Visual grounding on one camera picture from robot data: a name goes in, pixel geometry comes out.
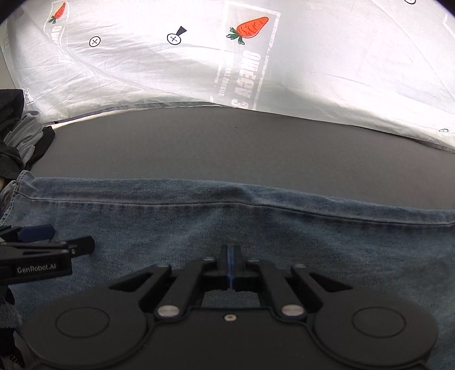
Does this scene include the blue denim jeans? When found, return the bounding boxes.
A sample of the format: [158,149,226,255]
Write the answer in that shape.
[0,170,455,370]

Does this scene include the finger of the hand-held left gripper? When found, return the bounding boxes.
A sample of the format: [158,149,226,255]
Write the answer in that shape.
[0,224,56,243]
[46,236,95,258]

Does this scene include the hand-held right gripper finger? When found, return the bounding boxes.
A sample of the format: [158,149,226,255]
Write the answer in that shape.
[231,244,351,319]
[108,244,232,319]

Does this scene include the white printed sheet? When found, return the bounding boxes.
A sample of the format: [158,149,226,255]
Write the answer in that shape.
[0,0,455,154]

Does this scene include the black garment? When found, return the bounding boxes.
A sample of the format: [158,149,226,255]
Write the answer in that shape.
[0,89,56,179]

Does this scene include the grey garment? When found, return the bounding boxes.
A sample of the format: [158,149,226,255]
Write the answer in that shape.
[5,111,45,163]

